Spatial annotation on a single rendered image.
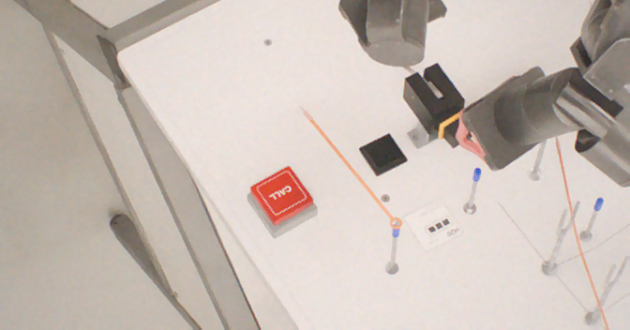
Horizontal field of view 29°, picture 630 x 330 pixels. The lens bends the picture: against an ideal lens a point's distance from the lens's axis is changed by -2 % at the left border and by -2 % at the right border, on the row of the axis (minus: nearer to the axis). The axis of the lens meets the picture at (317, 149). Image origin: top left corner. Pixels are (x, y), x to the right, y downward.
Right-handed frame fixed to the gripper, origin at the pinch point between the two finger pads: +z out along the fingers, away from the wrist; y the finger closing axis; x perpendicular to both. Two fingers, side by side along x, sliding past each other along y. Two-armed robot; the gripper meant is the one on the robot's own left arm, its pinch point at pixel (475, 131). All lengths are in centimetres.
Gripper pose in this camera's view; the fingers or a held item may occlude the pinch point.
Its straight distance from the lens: 131.1
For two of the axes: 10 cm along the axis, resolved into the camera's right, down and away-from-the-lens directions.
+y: 7.8, -5.0, 3.8
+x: -5.2, -8.5, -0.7
